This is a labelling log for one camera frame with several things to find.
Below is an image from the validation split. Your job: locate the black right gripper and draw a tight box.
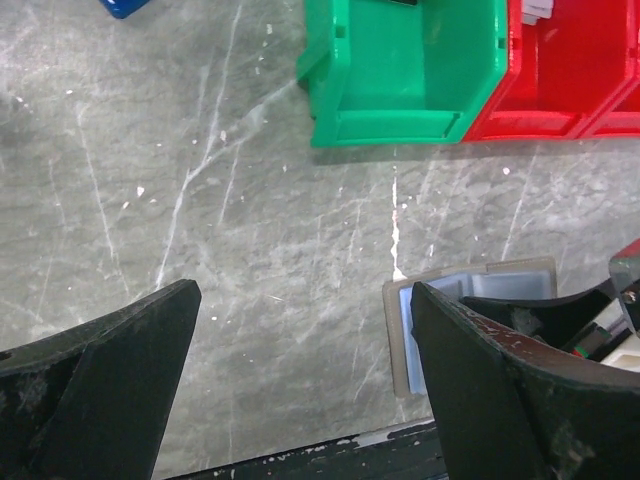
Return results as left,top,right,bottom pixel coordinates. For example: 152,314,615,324
461,240,639,373

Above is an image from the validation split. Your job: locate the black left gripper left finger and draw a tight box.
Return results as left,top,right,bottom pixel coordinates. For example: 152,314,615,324
1,279,201,479

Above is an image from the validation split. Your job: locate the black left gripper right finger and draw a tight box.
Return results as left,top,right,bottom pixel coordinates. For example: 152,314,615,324
411,282,639,479

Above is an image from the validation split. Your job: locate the grey card holder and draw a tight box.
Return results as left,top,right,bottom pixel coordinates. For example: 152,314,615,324
382,256,557,398

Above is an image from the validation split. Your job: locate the green plastic bin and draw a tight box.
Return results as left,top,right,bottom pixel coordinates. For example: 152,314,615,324
296,0,508,148

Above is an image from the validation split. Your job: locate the white silver card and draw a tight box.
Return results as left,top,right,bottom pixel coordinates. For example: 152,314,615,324
521,0,554,25

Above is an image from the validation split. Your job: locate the red right plastic bin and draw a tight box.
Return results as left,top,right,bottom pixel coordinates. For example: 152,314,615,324
582,74,639,139

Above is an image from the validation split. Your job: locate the red plastic bin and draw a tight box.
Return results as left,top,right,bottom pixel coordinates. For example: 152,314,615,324
464,1,639,142
582,74,639,139

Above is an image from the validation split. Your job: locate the red middle plastic bin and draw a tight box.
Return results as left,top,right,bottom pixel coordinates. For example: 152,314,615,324
464,1,639,142

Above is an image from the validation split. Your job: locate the blue stapler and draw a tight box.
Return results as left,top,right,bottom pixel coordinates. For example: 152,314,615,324
100,0,150,19

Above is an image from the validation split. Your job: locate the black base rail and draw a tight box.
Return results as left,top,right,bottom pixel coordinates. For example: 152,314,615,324
181,419,448,480

